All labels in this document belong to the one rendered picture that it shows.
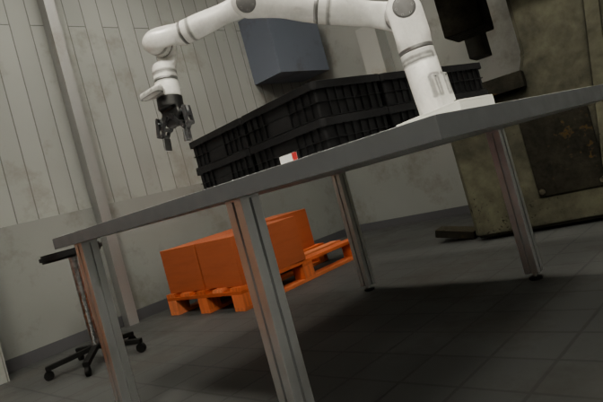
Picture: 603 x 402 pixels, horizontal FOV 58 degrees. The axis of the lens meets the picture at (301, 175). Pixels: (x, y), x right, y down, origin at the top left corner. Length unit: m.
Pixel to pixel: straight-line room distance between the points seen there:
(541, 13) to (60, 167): 3.31
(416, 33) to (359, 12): 0.17
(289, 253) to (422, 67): 2.43
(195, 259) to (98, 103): 1.51
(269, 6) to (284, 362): 0.91
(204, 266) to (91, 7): 2.31
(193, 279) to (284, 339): 2.52
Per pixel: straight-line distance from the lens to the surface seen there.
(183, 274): 3.87
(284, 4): 1.52
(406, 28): 1.47
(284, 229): 3.68
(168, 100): 1.60
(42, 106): 4.32
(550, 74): 3.48
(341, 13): 1.51
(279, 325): 1.31
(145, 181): 4.49
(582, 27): 3.48
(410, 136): 0.88
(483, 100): 1.44
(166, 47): 1.65
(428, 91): 1.44
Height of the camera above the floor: 0.65
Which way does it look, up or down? 1 degrees up
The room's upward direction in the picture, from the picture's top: 15 degrees counter-clockwise
